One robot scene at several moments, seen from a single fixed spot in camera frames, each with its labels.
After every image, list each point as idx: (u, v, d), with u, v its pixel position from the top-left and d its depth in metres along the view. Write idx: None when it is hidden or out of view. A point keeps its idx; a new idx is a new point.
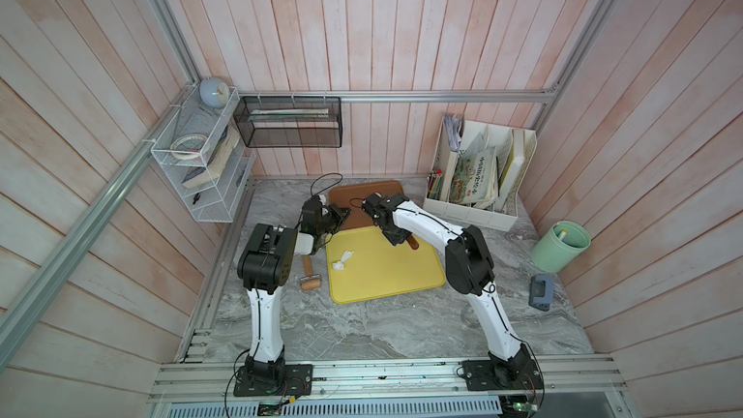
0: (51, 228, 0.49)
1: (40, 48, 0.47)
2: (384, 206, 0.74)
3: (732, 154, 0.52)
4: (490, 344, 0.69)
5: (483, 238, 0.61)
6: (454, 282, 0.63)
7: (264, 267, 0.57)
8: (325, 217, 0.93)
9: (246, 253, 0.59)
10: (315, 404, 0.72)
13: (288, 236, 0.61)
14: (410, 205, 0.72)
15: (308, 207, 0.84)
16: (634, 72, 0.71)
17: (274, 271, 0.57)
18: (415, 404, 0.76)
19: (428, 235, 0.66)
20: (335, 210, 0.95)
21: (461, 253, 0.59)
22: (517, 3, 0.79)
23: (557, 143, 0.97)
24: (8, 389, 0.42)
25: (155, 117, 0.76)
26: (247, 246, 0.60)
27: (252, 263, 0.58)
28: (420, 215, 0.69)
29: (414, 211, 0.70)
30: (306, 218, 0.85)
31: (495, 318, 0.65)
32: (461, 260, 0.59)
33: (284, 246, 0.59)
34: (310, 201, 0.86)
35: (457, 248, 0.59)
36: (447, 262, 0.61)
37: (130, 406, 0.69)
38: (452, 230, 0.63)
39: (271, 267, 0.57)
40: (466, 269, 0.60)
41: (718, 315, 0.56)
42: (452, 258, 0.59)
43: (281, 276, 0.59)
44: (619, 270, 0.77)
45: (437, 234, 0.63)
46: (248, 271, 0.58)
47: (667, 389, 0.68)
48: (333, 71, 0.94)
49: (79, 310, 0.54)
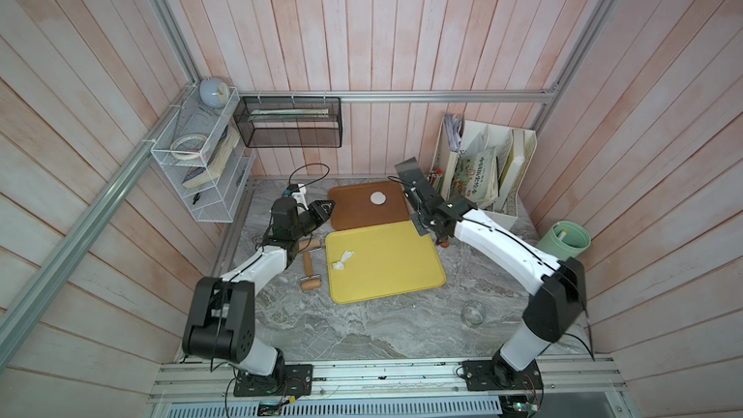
0: (51, 228, 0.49)
1: (40, 49, 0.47)
2: (445, 210, 0.59)
3: (733, 154, 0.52)
4: (503, 354, 0.66)
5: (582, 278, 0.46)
6: (532, 325, 0.51)
7: (215, 338, 0.45)
8: (304, 217, 0.77)
9: (192, 329, 0.45)
10: (315, 405, 0.72)
13: (241, 298, 0.46)
14: (481, 214, 0.57)
15: (279, 209, 0.67)
16: (634, 72, 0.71)
17: (231, 343, 0.44)
18: (415, 404, 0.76)
19: (505, 261, 0.52)
20: (315, 209, 0.79)
21: (562, 300, 0.44)
22: (516, 4, 0.79)
23: (557, 143, 0.97)
24: (8, 390, 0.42)
25: (155, 117, 0.76)
26: (190, 321, 0.45)
27: (203, 335, 0.45)
28: (498, 233, 0.53)
29: (488, 224, 0.55)
30: (277, 222, 0.69)
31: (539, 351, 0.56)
32: (560, 311, 0.44)
33: (237, 309, 0.45)
34: (278, 200, 0.70)
35: (558, 292, 0.44)
36: (535, 304, 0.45)
37: (130, 406, 0.69)
38: (546, 262, 0.48)
39: (223, 336, 0.45)
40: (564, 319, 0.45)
41: (718, 315, 0.56)
42: (547, 302, 0.45)
43: (238, 348, 0.46)
44: (619, 270, 0.77)
45: (525, 265, 0.49)
46: (200, 349, 0.44)
47: (667, 388, 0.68)
48: (333, 70, 0.93)
49: (79, 310, 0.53)
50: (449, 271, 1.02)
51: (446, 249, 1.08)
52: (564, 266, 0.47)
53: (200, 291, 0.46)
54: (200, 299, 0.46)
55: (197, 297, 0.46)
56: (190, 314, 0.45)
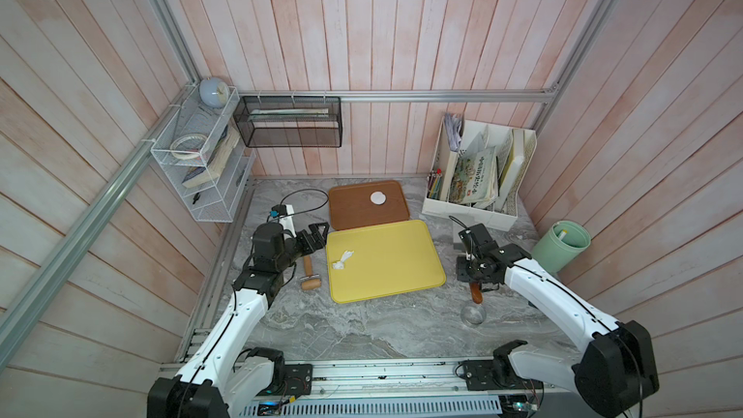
0: (51, 228, 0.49)
1: (40, 49, 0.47)
2: (496, 255, 0.60)
3: (733, 154, 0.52)
4: (511, 356, 0.65)
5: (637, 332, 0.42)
6: (586, 388, 0.45)
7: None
8: (287, 244, 0.69)
9: None
10: (315, 404, 0.72)
13: (205, 404, 0.39)
14: (533, 264, 0.57)
15: (260, 236, 0.59)
16: (634, 72, 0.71)
17: None
18: (415, 404, 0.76)
19: (556, 313, 0.49)
20: (302, 237, 0.72)
21: (611, 362, 0.41)
22: (516, 3, 0.79)
23: (557, 143, 0.97)
24: (8, 389, 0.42)
25: (154, 116, 0.76)
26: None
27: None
28: (549, 285, 0.52)
29: (540, 275, 0.54)
30: (259, 250, 0.61)
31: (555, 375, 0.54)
32: (614, 373, 0.41)
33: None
34: (264, 226, 0.62)
35: (611, 353, 0.41)
36: (585, 362, 0.43)
37: (130, 406, 0.69)
38: (600, 320, 0.45)
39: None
40: (616, 384, 0.42)
41: (718, 315, 0.56)
42: (597, 362, 0.41)
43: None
44: (618, 270, 0.77)
45: (576, 319, 0.46)
46: None
47: (666, 389, 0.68)
48: (333, 70, 0.93)
49: (79, 310, 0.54)
50: (449, 271, 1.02)
51: (446, 248, 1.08)
52: (623, 329, 0.45)
53: (154, 401, 0.39)
54: (154, 409, 0.39)
55: (151, 408, 0.39)
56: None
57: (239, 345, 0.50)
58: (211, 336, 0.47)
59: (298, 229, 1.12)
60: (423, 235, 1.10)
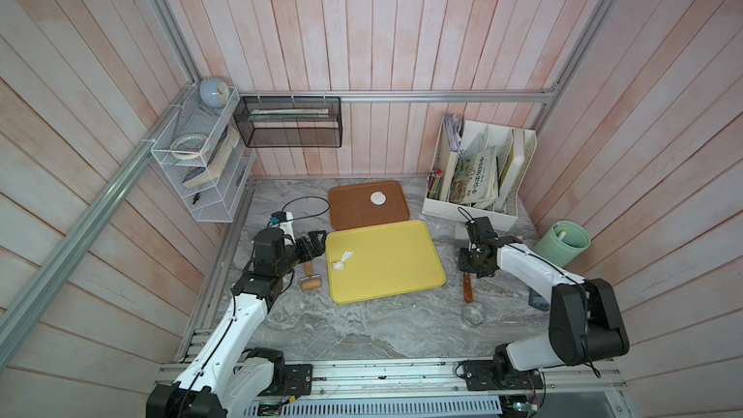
0: (51, 228, 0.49)
1: (40, 48, 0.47)
2: (490, 241, 0.67)
3: (732, 154, 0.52)
4: (509, 347, 0.66)
5: (611, 302, 0.46)
6: (556, 343, 0.48)
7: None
8: (287, 250, 0.70)
9: None
10: (315, 404, 0.72)
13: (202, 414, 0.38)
14: (520, 244, 0.64)
15: (261, 239, 0.60)
16: (634, 72, 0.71)
17: None
18: (416, 404, 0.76)
19: (534, 282, 0.55)
20: (302, 244, 0.73)
21: (570, 303, 0.46)
22: (517, 4, 0.79)
23: (557, 143, 0.97)
24: (8, 390, 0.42)
25: (155, 117, 0.76)
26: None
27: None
28: (530, 254, 0.59)
29: (524, 250, 0.61)
30: (260, 254, 0.61)
31: (546, 360, 0.55)
32: (573, 315, 0.45)
33: None
34: (264, 230, 0.63)
35: (571, 297, 0.46)
36: (553, 313, 0.48)
37: (130, 406, 0.69)
38: (570, 277, 0.50)
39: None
40: (576, 327, 0.45)
41: (718, 315, 0.56)
42: (560, 307, 0.46)
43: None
44: (619, 271, 0.77)
45: (548, 276, 0.52)
46: None
47: (666, 388, 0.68)
48: (333, 70, 0.93)
49: (79, 310, 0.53)
50: (449, 271, 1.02)
51: (445, 248, 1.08)
52: (589, 283, 0.48)
53: (153, 407, 0.39)
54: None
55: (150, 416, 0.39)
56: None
57: (239, 350, 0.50)
58: (210, 341, 0.47)
59: (298, 229, 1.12)
60: (422, 235, 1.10)
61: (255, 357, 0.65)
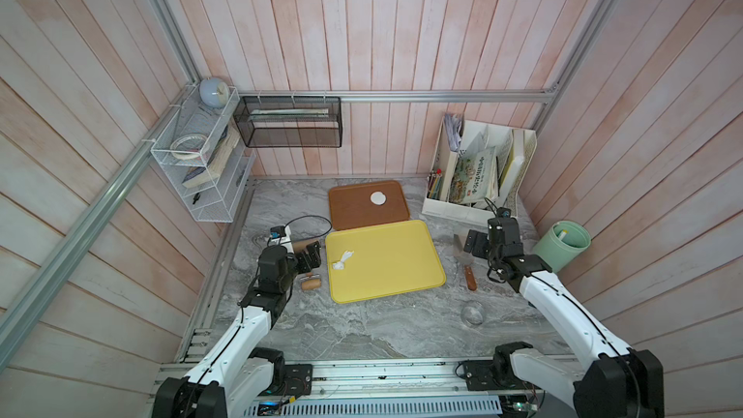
0: (51, 228, 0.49)
1: (40, 48, 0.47)
2: (516, 264, 0.60)
3: (732, 154, 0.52)
4: (513, 354, 0.65)
5: (658, 379, 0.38)
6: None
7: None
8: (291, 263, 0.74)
9: None
10: (315, 404, 0.72)
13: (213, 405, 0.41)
14: (551, 278, 0.56)
15: (265, 258, 0.63)
16: (634, 72, 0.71)
17: None
18: (416, 404, 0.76)
19: (564, 330, 0.49)
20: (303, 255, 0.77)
21: (612, 380, 0.40)
22: (516, 4, 0.79)
23: (557, 143, 0.97)
24: (9, 390, 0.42)
25: (154, 117, 0.76)
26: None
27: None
28: (563, 298, 0.52)
29: (557, 288, 0.54)
30: (264, 272, 0.65)
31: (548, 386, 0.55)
32: (615, 397, 0.41)
33: None
34: (268, 249, 0.67)
35: (613, 373, 0.40)
36: (589, 387, 0.42)
37: (130, 407, 0.69)
38: (610, 343, 0.44)
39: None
40: (617, 409, 0.41)
41: (718, 315, 0.56)
42: (599, 383, 0.41)
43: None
44: (619, 270, 0.77)
45: (586, 339, 0.45)
46: None
47: (666, 388, 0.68)
48: (333, 70, 0.93)
49: (79, 310, 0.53)
50: (449, 271, 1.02)
51: (446, 248, 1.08)
52: (632, 353, 0.42)
53: (161, 400, 0.41)
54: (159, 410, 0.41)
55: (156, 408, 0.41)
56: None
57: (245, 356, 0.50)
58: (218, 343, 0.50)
59: (298, 229, 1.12)
60: (422, 235, 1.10)
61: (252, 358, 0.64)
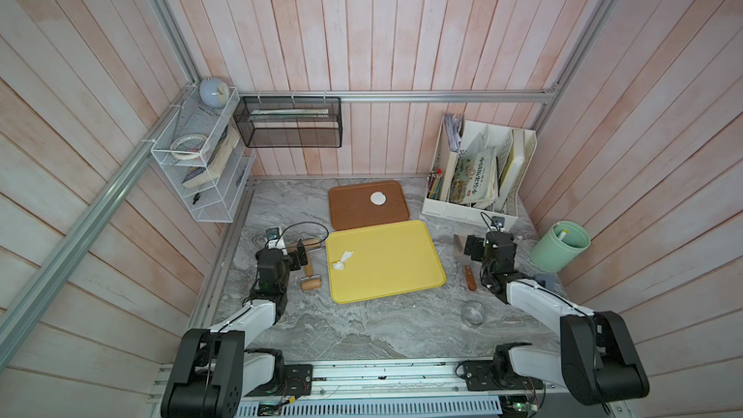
0: (51, 228, 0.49)
1: (40, 48, 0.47)
2: (501, 280, 0.67)
3: (732, 154, 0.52)
4: (510, 351, 0.66)
5: (623, 337, 0.45)
6: (570, 379, 0.46)
7: (200, 396, 0.41)
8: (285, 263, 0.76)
9: (173, 385, 0.42)
10: (315, 405, 0.72)
13: (232, 347, 0.44)
14: (529, 280, 0.64)
15: (265, 264, 0.67)
16: (634, 73, 0.71)
17: (216, 401, 0.41)
18: (416, 404, 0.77)
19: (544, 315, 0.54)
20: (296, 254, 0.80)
21: (579, 332, 0.45)
22: (517, 3, 0.79)
23: (557, 143, 0.97)
24: (8, 390, 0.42)
25: (154, 117, 0.76)
26: (172, 378, 0.42)
27: (186, 394, 0.41)
28: (538, 289, 0.58)
29: (533, 285, 0.60)
30: (264, 276, 0.69)
31: (547, 376, 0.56)
32: (582, 346, 0.44)
33: (223, 363, 0.43)
34: (267, 253, 0.70)
35: (579, 327, 0.45)
36: (563, 346, 0.47)
37: (130, 406, 0.69)
38: (577, 308, 0.49)
39: (209, 393, 0.41)
40: (584, 358, 0.44)
41: (718, 315, 0.56)
42: (569, 339, 0.45)
43: (224, 407, 0.42)
44: (619, 270, 0.77)
45: (556, 310, 0.50)
46: (180, 409, 0.41)
47: (666, 388, 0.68)
48: (333, 70, 0.93)
49: (78, 310, 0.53)
50: (449, 271, 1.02)
51: (446, 248, 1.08)
52: (600, 314, 0.48)
53: (187, 343, 0.45)
54: (186, 350, 0.44)
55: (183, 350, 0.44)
56: (171, 372, 0.43)
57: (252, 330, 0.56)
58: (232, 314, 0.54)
59: (298, 229, 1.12)
60: (422, 235, 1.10)
61: (252, 353, 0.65)
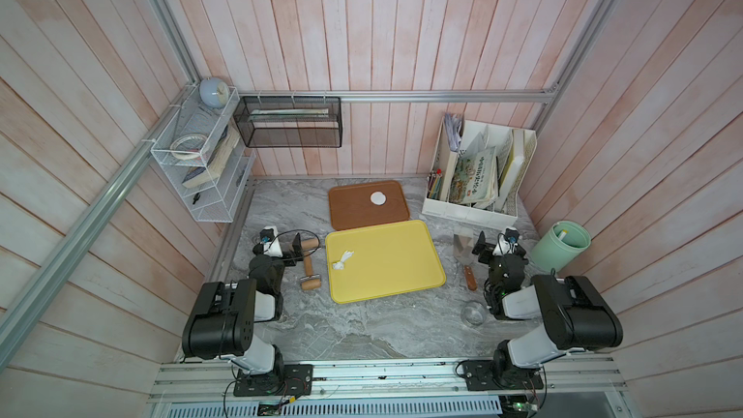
0: (51, 228, 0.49)
1: (38, 48, 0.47)
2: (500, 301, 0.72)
3: (732, 154, 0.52)
4: (510, 343, 0.67)
5: (591, 291, 0.51)
6: (551, 334, 0.49)
7: (219, 330, 0.46)
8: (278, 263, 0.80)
9: (193, 317, 0.47)
10: (315, 405, 0.72)
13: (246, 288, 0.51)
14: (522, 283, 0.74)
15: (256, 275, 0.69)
16: (634, 72, 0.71)
17: (233, 333, 0.45)
18: (416, 404, 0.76)
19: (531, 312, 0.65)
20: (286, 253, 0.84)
21: (549, 282, 0.53)
22: (516, 3, 0.79)
23: (557, 143, 0.97)
24: (9, 389, 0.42)
25: (154, 116, 0.76)
26: (194, 312, 0.48)
27: (205, 329, 0.46)
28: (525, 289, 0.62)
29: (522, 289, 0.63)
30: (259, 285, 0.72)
31: (541, 351, 0.57)
32: (552, 292, 0.51)
33: (241, 300, 0.49)
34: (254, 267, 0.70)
35: (547, 278, 0.53)
36: (540, 304, 0.53)
37: (130, 406, 0.69)
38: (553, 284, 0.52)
39: (227, 328, 0.46)
40: (555, 299, 0.50)
41: (718, 315, 0.56)
42: (543, 292, 0.52)
43: (243, 338, 0.47)
44: (619, 271, 0.77)
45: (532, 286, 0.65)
46: (197, 337, 0.45)
47: (666, 388, 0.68)
48: (333, 70, 0.93)
49: (78, 310, 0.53)
50: (449, 271, 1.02)
51: (446, 248, 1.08)
52: (570, 282, 0.56)
53: (208, 288, 0.51)
54: (207, 294, 0.50)
55: (204, 294, 0.50)
56: (193, 308, 0.48)
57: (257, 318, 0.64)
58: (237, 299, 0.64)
59: (298, 229, 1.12)
60: (422, 235, 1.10)
61: None
